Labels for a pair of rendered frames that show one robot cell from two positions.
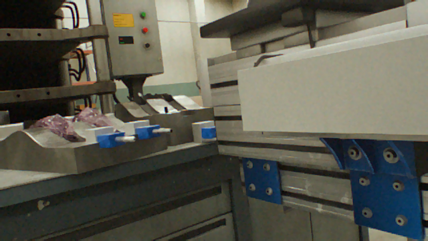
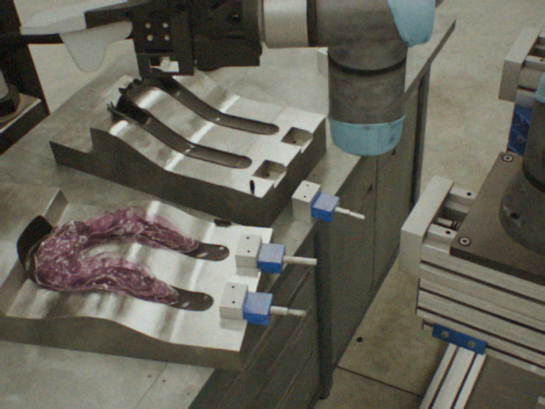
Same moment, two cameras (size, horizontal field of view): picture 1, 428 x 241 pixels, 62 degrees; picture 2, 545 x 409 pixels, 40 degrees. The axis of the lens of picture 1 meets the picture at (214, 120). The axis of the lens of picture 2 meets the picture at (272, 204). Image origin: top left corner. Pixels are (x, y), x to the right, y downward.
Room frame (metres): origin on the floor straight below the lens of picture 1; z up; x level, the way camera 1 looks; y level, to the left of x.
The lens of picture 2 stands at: (0.05, 0.48, 1.77)
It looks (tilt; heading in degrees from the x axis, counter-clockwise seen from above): 43 degrees down; 338
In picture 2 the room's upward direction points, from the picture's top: 5 degrees counter-clockwise
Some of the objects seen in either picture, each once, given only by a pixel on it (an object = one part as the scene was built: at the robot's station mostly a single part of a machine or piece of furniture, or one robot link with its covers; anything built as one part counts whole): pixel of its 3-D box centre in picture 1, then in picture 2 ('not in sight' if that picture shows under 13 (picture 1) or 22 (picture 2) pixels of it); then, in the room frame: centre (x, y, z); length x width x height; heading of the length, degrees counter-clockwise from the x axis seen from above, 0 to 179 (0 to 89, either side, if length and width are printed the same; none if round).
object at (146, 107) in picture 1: (163, 102); (185, 116); (1.22, 0.16, 0.92); 0.35 x 0.16 x 0.09; 36
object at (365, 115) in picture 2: not in sight; (365, 86); (0.60, 0.14, 1.34); 0.11 x 0.08 x 0.11; 150
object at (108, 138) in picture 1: (114, 139); (264, 308); (0.76, 0.22, 0.86); 0.13 x 0.05 x 0.05; 53
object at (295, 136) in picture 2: not in sight; (296, 144); (1.08, -0.01, 0.87); 0.05 x 0.05 x 0.04; 36
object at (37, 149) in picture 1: (65, 138); (111, 269); (0.96, 0.40, 0.86); 0.50 x 0.26 x 0.11; 53
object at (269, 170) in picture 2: (184, 116); (270, 178); (1.02, 0.08, 0.87); 0.05 x 0.05 x 0.04; 36
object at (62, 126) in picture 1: (65, 122); (109, 249); (0.96, 0.40, 0.90); 0.26 x 0.18 x 0.08; 53
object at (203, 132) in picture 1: (215, 132); (330, 208); (0.93, 0.00, 0.83); 0.13 x 0.05 x 0.05; 38
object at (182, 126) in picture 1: (166, 116); (185, 131); (1.24, 0.16, 0.87); 0.50 x 0.26 x 0.14; 36
